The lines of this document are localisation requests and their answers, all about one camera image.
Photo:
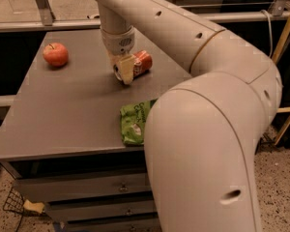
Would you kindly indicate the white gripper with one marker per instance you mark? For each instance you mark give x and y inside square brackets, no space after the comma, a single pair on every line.
[118,43]

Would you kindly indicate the red coke can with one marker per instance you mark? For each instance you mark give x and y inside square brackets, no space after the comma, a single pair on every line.
[142,63]

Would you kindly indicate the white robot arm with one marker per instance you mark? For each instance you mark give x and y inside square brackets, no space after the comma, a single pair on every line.
[201,135]

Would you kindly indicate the green chips bag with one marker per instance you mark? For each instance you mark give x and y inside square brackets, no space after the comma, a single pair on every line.
[133,118]

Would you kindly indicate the red apple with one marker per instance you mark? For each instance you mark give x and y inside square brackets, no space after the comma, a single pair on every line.
[56,54]

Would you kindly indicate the grey metal railing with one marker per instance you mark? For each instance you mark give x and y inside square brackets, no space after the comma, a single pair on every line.
[25,15]

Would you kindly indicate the grey drawer cabinet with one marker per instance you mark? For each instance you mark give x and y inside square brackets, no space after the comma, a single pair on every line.
[67,121]

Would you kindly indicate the top grey drawer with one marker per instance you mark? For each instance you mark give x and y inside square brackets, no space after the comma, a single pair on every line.
[71,187]

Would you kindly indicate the grey drawer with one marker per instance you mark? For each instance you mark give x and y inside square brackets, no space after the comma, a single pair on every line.
[130,225]
[112,210]
[71,187]

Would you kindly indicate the middle grey drawer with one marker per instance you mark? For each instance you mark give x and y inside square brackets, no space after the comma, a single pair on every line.
[112,210]

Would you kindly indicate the bottom grey drawer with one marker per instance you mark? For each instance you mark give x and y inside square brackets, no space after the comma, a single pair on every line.
[130,225]

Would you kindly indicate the yellow sponge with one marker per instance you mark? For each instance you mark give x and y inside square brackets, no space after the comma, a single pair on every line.
[33,207]

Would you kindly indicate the black wire basket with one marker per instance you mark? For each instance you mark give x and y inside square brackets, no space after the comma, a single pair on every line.
[14,203]

